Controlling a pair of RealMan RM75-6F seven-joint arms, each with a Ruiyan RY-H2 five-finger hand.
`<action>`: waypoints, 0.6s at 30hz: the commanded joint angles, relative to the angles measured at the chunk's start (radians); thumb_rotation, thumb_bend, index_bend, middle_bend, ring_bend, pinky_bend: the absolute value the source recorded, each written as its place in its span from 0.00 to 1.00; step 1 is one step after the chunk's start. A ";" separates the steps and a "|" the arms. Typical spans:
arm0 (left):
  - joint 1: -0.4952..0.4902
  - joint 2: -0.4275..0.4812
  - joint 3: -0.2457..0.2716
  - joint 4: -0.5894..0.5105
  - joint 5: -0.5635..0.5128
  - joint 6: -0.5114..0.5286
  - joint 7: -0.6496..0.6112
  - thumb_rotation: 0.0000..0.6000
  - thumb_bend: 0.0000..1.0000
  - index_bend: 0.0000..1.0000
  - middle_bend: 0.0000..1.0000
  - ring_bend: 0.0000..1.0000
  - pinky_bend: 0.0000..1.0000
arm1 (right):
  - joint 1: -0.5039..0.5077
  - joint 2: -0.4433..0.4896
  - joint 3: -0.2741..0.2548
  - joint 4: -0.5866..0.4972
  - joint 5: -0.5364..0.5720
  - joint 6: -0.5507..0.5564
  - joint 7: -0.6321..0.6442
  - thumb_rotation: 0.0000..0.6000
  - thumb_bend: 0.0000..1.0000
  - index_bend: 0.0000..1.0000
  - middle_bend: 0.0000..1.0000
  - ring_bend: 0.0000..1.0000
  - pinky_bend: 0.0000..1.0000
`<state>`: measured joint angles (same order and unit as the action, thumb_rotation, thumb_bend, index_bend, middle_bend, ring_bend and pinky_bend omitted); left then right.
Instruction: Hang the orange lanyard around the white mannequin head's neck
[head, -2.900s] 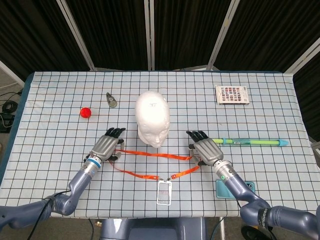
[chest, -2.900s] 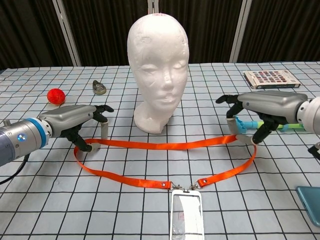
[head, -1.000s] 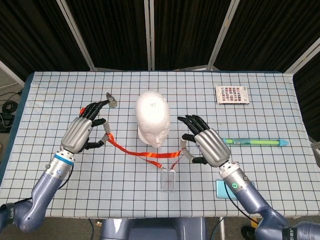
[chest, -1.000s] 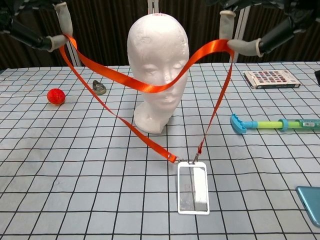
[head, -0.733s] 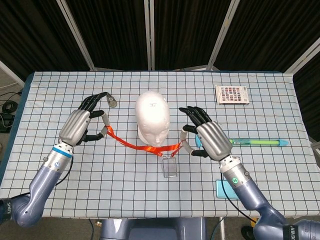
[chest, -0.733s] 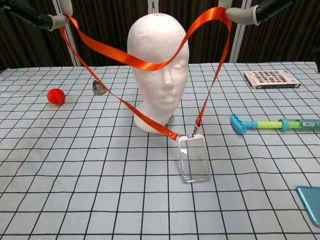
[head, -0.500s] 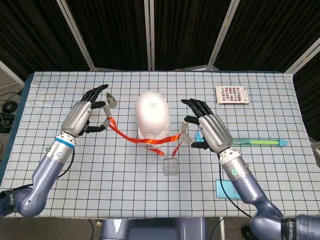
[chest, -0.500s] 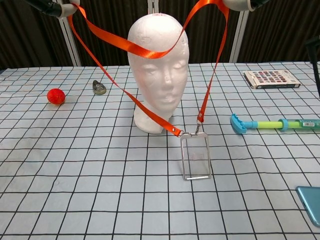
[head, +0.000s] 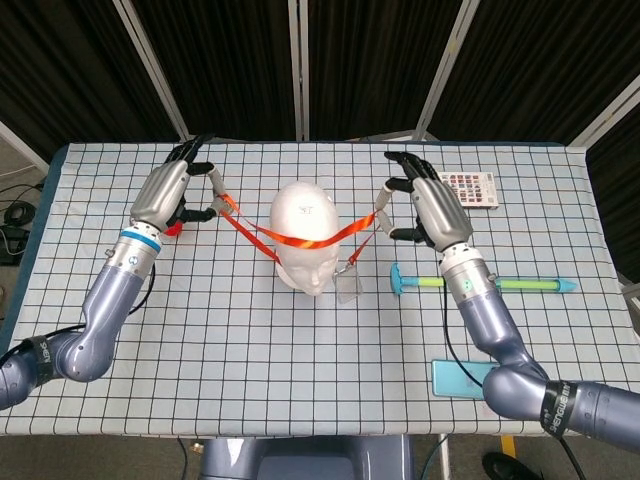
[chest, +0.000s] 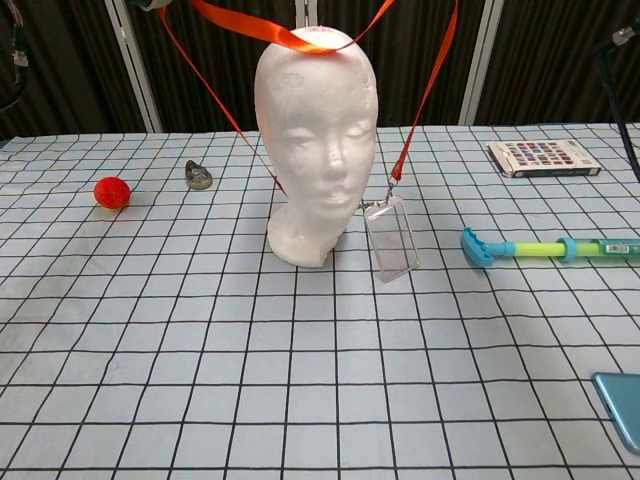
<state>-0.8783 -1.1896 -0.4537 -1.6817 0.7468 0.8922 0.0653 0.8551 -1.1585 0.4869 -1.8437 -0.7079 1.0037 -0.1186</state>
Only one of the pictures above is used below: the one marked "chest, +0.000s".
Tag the blue green toy water pump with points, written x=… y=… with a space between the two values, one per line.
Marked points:
x=535 y=249

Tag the black screen panel white frame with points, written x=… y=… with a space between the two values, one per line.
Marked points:
x=550 y=60
x=225 y=60
x=400 y=85
x=65 y=65

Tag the light blue smartphone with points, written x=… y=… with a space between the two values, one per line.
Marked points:
x=625 y=410

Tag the white foam mannequin head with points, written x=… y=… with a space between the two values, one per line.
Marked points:
x=315 y=110

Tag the checked light blue tablecloth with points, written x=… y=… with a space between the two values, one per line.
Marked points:
x=200 y=350

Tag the grey correction tape dispenser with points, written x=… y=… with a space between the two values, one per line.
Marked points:
x=199 y=176

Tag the white box with coloured squares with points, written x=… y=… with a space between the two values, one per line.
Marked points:
x=540 y=155

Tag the red ball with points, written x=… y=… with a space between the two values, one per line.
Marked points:
x=112 y=193

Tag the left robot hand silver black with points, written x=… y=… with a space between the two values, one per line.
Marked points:
x=147 y=4

